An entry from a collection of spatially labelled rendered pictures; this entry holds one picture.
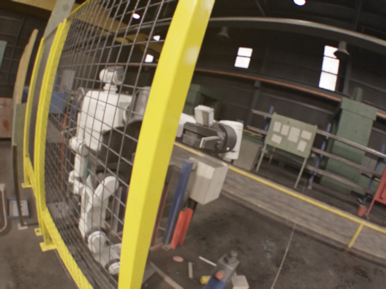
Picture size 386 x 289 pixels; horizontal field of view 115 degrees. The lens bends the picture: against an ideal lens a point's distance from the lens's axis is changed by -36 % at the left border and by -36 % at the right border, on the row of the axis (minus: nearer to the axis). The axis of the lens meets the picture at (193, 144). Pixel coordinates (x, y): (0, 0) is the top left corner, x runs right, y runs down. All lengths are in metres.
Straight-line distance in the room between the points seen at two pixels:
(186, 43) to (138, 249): 0.44
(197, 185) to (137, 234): 1.41
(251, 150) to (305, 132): 1.81
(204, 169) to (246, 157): 4.60
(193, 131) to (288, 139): 5.81
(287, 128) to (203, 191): 4.82
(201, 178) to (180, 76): 1.48
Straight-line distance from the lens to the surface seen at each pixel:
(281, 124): 6.29
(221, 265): 1.13
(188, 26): 0.36
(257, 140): 9.49
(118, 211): 1.95
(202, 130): 0.46
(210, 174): 1.70
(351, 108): 8.87
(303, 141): 6.19
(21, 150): 2.86
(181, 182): 1.72
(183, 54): 0.34
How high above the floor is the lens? 1.40
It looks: 10 degrees down
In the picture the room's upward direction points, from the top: 16 degrees clockwise
